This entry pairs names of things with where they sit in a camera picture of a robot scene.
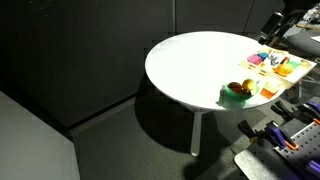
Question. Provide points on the pink block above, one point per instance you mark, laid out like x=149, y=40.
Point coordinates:
x=254, y=59

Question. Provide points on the orange block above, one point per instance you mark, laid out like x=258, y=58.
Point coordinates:
x=267, y=93

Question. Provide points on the blue block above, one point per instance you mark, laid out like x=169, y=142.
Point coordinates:
x=263, y=55

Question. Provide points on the wooden tray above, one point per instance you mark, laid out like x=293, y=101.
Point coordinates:
x=297, y=77

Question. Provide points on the white table leg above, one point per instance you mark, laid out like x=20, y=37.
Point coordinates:
x=196, y=133

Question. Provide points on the green bowl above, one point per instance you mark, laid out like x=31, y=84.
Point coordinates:
x=233, y=96

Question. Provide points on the small red fruit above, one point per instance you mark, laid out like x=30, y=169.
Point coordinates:
x=246, y=93

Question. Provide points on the yellow fruit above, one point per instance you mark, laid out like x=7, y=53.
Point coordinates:
x=249, y=84

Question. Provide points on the black white checkered cube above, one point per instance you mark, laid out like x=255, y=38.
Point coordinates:
x=275, y=57

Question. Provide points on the purple clamp with orange tip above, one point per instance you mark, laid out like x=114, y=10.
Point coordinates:
x=280, y=135

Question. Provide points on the black device on stand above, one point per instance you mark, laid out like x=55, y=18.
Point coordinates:
x=271, y=24

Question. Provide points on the gray cabinet top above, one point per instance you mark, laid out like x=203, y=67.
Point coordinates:
x=30, y=146

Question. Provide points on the gray chair seat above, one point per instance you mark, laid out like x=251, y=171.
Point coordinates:
x=303, y=41

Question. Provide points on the black perforated breadboard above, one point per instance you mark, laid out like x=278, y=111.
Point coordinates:
x=305, y=146

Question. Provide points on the gray base plate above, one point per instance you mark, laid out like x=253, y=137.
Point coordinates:
x=256, y=163

